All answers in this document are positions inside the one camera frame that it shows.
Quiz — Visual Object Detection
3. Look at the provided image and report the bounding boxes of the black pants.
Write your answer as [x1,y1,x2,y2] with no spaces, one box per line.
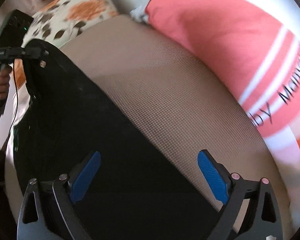
[13,43,218,239]

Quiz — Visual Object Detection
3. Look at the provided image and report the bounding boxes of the person's left hand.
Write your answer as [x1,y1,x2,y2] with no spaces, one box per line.
[0,66,12,100]

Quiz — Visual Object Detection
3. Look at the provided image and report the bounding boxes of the white floral orange pillow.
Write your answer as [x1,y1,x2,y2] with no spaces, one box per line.
[12,0,120,91]

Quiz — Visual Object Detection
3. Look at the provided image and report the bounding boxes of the beige mesh bed mat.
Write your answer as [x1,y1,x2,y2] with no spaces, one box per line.
[7,16,293,239]

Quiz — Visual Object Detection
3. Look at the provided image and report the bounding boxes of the long pink plaid bolster pillow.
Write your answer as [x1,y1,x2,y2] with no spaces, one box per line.
[129,0,300,181]

